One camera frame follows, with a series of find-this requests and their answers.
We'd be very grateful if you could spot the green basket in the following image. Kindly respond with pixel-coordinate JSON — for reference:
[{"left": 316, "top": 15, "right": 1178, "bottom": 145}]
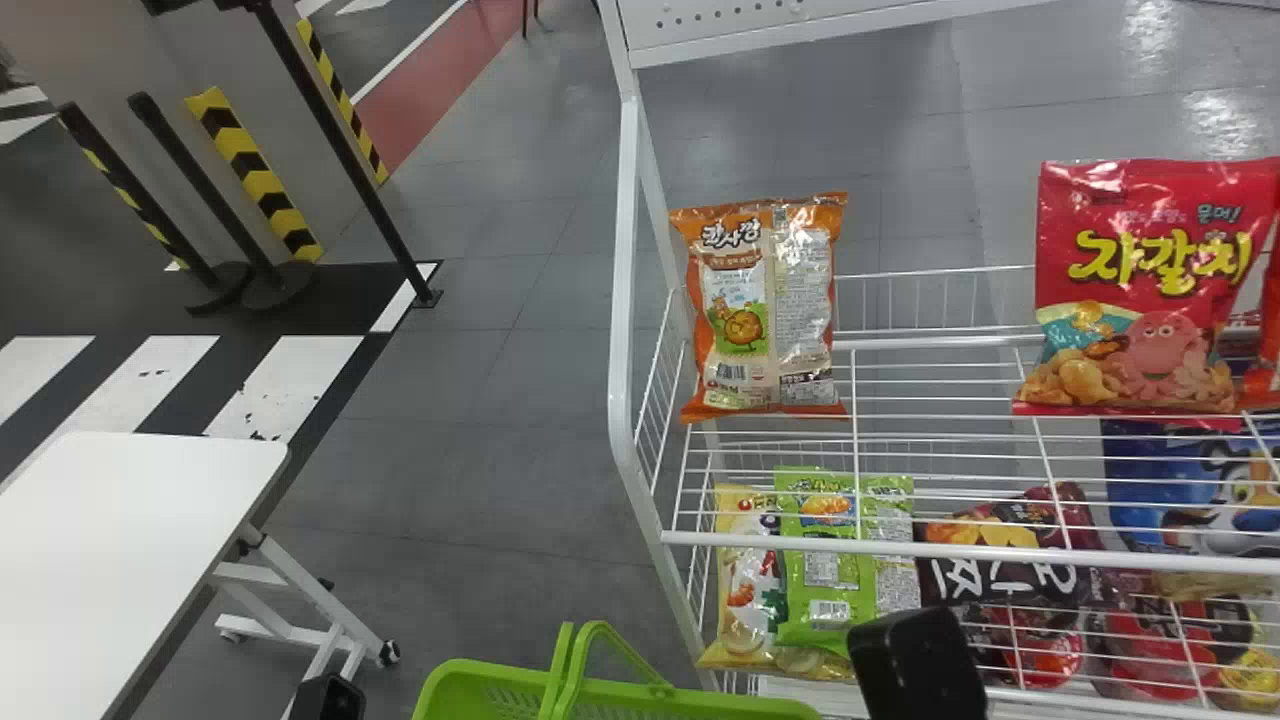
[{"left": 411, "top": 620, "right": 823, "bottom": 720}]

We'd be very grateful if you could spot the orange snack packet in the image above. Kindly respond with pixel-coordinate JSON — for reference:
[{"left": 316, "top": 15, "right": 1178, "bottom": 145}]
[{"left": 668, "top": 192, "right": 851, "bottom": 424}]

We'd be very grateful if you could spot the yellow snack packet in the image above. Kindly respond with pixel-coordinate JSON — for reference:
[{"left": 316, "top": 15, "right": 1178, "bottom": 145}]
[{"left": 696, "top": 484, "right": 859, "bottom": 683}]

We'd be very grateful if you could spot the green snack packet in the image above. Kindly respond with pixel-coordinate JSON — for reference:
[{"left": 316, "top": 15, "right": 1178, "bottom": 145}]
[{"left": 771, "top": 466, "right": 922, "bottom": 661}]

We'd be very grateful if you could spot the black slanted pole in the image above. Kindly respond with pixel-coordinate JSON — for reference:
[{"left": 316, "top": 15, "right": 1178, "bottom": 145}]
[{"left": 243, "top": 0, "right": 444, "bottom": 309}]

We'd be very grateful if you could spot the black snack packet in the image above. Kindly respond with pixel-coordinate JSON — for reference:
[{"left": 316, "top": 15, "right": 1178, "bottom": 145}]
[{"left": 914, "top": 483, "right": 1111, "bottom": 693}]

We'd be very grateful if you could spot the red snack packet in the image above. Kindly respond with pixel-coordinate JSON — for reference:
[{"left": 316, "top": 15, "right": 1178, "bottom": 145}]
[
  {"left": 1085, "top": 568, "right": 1280, "bottom": 713},
  {"left": 1011, "top": 157, "right": 1280, "bottom": 433}
]

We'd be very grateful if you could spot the blue snack packet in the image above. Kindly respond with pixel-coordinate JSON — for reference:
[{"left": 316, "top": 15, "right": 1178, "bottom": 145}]
[{"left": 1100, "top": 418, "right": 1280, "bottom": 601}]

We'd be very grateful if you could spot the white side table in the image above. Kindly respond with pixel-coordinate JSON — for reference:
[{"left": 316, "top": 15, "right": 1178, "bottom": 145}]
[{"left": 0, "top": 430, "right": 402, "bottom": 720}]

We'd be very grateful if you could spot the white wire rack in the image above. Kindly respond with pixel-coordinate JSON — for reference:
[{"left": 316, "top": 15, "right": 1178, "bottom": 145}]
[{"left": 597, "top": 0, "right": 1280, "bottom": 720}]

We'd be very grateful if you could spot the black post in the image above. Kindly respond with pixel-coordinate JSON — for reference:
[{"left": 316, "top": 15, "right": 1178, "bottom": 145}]
[{"left": 126, "top": 92, "right": 317, "bottom": 312}]

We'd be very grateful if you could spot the striped post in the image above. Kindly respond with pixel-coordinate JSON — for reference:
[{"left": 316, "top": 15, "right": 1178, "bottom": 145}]
[{"left": 56, "top": 101, "right": 253, "bottom": 317}]

